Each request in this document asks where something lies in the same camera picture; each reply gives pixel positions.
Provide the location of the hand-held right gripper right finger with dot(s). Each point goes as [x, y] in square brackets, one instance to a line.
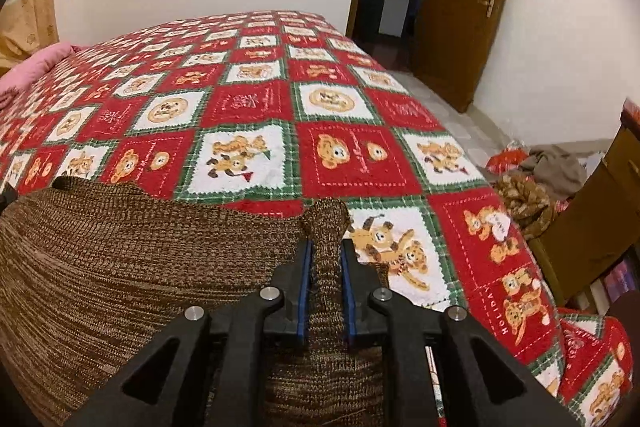
[348, 292]

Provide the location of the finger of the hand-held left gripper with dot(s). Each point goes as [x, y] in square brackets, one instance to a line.
[6, 199]

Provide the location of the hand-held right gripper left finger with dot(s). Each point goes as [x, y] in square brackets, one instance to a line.
[302, 287]

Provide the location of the brown knitted sweater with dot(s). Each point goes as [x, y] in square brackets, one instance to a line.
[125, 282]

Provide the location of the pink folded blanket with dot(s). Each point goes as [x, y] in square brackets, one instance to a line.
[30, 67]

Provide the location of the beige patterned curtain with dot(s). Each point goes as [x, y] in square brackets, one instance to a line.
[30, 17]

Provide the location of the red bear printed blanket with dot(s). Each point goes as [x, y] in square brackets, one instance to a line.
[350, 107]

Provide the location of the brown patterned cloth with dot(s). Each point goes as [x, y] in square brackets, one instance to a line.
[525, 202]

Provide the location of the red plastic bag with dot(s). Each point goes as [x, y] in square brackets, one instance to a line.
[506, 159]

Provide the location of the grey cloth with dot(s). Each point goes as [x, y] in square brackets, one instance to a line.
[555, 167]

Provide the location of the brown wooden cabinet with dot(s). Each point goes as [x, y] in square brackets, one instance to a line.
[590, 207]

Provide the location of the brown wooden door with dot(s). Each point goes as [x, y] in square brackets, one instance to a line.
[460, 32]

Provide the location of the red box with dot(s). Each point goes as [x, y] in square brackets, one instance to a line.
[632, 117]

